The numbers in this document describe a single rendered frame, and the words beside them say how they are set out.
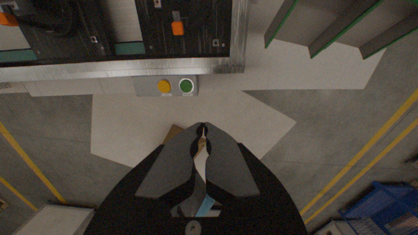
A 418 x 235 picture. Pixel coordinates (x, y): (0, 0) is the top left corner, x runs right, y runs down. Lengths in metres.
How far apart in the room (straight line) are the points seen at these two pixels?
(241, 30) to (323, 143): 2.32
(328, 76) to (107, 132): 1.05
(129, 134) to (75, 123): 1.74
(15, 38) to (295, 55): 0.96
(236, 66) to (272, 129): 0.39
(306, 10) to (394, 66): 2.23
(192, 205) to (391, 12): 0.70
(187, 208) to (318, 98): 1.85
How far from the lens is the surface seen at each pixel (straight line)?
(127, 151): 0.81
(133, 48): 0.45
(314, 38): 0.43
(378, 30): 0.52
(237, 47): 0.40
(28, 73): 0.72
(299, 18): 0.38
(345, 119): 2.46
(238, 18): 0.40
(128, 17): 0.50
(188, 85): 0.38
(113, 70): 0.48
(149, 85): 0.43
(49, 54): 0.60
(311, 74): 0.64
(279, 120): 0.65
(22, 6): 0.49
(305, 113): 1.97
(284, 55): 0.56
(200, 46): 0.37
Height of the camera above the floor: 1.34
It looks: 62 degrees down
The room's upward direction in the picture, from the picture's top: 179 degrees clockwise
